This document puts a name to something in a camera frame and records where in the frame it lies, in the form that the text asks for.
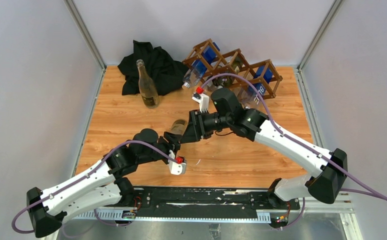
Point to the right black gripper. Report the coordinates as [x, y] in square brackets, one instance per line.
[196, 129]

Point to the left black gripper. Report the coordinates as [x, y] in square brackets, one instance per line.
[172, 138]

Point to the clear bottle with dark label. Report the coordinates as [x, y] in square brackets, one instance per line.
[146, 85]

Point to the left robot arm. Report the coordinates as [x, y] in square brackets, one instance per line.
[104, 183]

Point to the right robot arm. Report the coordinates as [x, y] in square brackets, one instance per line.
[222, 110]

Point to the blue bottle left in rack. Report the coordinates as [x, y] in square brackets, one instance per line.
[198, 69]

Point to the blue bottle in rack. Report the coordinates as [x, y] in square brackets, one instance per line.
[198, 69]
[249, 98]

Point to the brown wooden wine rack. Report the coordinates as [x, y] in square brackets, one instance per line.
[234, 62]

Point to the blue bottle right in rack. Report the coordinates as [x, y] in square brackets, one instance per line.
[249, 98]

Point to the black crumpled cloth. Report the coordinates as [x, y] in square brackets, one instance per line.
[166, 72]

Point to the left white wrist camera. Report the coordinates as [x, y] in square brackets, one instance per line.
[177, 165]

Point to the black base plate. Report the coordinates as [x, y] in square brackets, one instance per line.
[203, 203]

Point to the aluminium frame rail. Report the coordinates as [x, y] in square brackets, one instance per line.
[342, 205]

